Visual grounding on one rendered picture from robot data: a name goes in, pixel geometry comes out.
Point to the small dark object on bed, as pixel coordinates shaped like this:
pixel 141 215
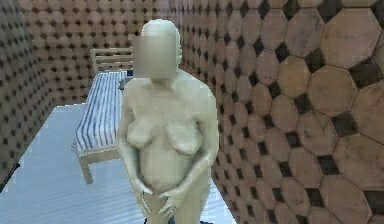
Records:
pixel 122 84

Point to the wooden bed with striped cover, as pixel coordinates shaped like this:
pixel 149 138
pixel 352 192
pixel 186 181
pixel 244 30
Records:
pixel 100 113

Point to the pale green human statue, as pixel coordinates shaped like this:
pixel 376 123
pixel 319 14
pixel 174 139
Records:
pixel 166 110

